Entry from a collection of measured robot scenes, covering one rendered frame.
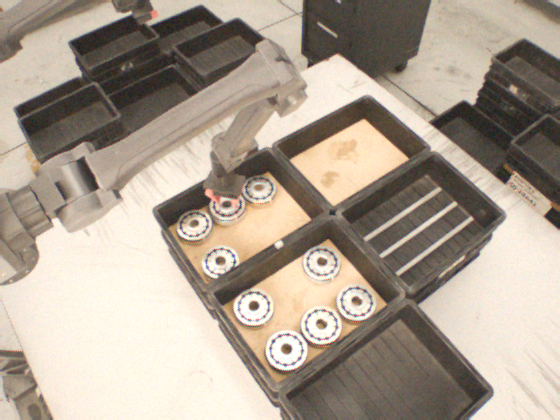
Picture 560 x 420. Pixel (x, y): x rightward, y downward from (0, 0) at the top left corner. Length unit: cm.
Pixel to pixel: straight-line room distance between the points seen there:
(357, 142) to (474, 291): 60
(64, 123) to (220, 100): 169
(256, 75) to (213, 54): 180
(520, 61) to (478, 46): 95
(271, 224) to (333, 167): 29
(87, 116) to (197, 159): 78
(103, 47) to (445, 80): 210
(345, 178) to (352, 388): 64
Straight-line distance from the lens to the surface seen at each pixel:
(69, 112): 237
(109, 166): 72
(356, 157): 155
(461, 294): 151
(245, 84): 71
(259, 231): 136
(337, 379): 120
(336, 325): 121
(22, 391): 199
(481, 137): 257
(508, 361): 148
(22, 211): 71
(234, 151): 106
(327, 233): 133
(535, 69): 276
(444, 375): 126
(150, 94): 251
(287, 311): 125
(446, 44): 360
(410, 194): 149
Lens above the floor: 199
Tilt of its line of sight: 56 degrees down
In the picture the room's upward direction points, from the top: 1 degrees counter-clockwise
